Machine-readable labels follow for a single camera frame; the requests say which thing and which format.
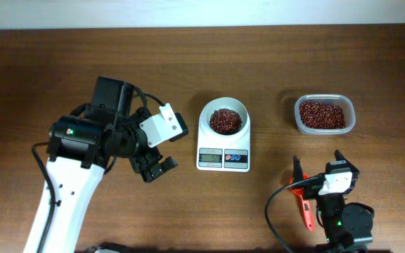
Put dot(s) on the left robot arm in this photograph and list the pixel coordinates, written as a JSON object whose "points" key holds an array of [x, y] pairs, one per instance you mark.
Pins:
{"points": [[84, 146]]}

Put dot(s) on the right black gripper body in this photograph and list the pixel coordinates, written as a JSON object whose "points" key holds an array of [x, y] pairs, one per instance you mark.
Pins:
{"points": [[311, 190]]}

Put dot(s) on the red beans in bowl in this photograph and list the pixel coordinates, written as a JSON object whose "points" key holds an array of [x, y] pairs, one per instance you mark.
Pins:
{"points": [[225, 121]]}

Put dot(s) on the red adzuki beans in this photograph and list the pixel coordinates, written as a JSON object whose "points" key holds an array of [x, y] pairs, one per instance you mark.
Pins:
{"points": [[322, 116]]}

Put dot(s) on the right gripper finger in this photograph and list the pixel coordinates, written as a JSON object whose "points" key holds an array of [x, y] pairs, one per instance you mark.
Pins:
{"points": [[339, 156], [297, 175]]}

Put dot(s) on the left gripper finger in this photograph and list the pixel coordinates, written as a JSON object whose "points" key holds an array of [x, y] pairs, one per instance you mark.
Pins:
{"points": [[162, 167], [149, 176]]}

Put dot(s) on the red plastic measuring scoop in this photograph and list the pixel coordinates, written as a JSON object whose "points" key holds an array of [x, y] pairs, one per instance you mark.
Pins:
{"points": [[304, 205]]}

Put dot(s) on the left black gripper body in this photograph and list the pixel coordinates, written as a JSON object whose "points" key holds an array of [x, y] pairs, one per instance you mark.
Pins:
{"points": [[142, 158]]}

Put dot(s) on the white round bowl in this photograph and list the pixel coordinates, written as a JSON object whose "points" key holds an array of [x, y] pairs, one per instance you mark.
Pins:
{"points": [[219, 103]]}

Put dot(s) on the clear plastic food container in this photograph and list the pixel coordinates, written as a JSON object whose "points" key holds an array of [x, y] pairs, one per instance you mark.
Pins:
{"points": [[334, 99]]}

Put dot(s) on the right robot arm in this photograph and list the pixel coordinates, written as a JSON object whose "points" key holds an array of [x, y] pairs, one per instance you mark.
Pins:
{"points": [[347, 227]]}

